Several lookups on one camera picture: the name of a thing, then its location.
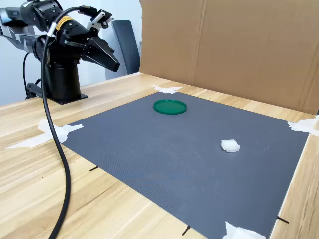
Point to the white tape piece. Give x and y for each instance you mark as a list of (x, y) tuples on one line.
[(72, 128), (165, 89), (236, 232), (304, 125)]

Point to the small white plastic terminal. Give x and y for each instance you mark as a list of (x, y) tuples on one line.
[(230, 146)]

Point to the dark grey chair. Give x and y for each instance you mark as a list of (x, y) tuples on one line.
[(125, 47)]

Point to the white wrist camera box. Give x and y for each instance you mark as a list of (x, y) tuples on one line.
[(99, 20)]

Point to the black table clamp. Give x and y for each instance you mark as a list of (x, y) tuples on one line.
[(33, 89)]

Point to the round green lid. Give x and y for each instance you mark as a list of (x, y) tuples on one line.
[(170, 106)]

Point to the large cardboard partition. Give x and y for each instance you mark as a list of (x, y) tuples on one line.
[(261, 49)]

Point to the dark grey mat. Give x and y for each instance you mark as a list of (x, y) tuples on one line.
[(174, 154)]

